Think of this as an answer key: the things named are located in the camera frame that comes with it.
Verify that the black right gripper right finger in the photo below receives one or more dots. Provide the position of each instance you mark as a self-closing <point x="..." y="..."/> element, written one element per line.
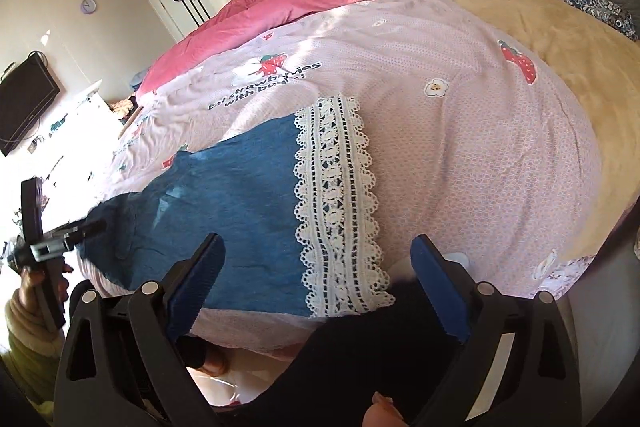
<point x="515" y="366"/>

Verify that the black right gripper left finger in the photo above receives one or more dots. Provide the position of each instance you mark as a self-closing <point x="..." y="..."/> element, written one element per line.
<point x="120" y="366"/>

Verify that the blue denim pants lace hem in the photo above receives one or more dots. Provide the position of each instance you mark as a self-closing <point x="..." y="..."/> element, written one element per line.
<point x="293" y="202"/>

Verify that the green sleeve left forearm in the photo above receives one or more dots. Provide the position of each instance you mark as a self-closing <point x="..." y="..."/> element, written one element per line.
<point x="33" y="356"/>

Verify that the person's left hand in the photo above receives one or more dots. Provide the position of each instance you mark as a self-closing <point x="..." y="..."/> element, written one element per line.
<point x="31" y="280"/>

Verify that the person's right hand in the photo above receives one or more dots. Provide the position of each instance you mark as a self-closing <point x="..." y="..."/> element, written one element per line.
<point x="382" y="413"/>

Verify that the white dresser desk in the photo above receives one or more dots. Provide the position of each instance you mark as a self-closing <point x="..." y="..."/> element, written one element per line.
<point x="71" y="154"/>

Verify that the pink strawberry print bedsheet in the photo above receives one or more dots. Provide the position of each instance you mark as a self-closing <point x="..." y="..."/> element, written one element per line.
<point x="474" y="142"/>

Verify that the blue floral pillow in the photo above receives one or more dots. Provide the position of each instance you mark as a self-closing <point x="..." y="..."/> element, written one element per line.
<point x="609" y="13"/>

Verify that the black wall television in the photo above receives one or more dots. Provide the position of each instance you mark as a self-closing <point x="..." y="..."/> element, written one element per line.
<point x="26" y="93"/>

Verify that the purple wall clock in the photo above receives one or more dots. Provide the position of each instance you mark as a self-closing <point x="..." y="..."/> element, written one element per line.
<point x="88" y="7"/>

